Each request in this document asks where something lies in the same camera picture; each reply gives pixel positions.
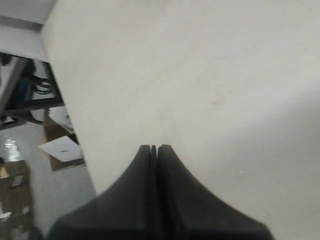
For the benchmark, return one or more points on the black metal table frame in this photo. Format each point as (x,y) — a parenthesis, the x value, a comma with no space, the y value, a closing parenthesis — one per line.
(23,92)

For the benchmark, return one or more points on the brown cardboard box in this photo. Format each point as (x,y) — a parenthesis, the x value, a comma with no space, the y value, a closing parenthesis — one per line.
(16,201)

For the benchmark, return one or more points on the white sheet on floor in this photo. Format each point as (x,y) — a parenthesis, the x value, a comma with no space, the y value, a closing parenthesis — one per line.
(63,149)

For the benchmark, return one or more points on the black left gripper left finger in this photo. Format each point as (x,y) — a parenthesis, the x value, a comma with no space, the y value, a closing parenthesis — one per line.
(127,210)

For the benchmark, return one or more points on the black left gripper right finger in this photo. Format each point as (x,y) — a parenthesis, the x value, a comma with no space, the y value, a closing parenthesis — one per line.
(192,212)

